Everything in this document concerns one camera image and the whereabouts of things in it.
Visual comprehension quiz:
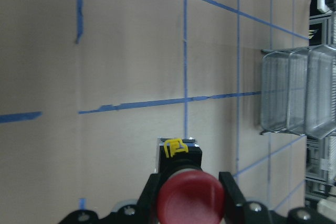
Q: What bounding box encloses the aluminium frame structure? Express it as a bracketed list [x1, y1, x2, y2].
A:
[304, 0, 335, 209]

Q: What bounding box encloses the silver wire mesh shelf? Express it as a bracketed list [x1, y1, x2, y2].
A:
[259, 44, 336, 140]

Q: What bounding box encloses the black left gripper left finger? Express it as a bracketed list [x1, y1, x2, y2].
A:
[137, 174, 161, 223]

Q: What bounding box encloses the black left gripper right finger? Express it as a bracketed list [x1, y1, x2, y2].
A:
[218, 172, 247, 224]

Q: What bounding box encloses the red emergency stop button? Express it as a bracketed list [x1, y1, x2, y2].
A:
[156, 138, 225, 223]

